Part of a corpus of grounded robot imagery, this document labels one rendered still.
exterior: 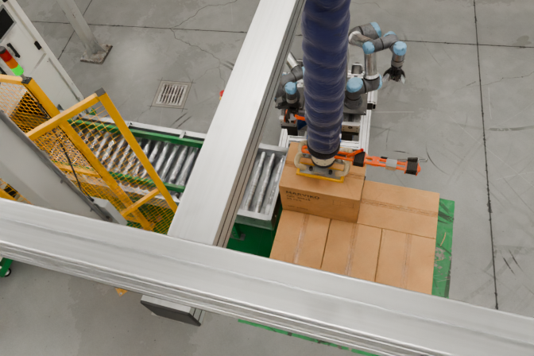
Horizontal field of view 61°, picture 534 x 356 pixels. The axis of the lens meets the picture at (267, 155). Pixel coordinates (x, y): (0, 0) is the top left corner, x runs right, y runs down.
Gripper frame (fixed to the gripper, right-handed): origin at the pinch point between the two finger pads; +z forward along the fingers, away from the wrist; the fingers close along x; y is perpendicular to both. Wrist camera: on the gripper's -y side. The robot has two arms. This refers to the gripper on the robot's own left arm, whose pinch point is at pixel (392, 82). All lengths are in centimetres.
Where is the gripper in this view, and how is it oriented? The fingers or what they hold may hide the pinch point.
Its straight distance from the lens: 315.6
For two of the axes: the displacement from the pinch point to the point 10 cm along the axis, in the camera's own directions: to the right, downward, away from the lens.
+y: -1.8, 8.4, -5.1
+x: 9.8, 1.0, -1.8
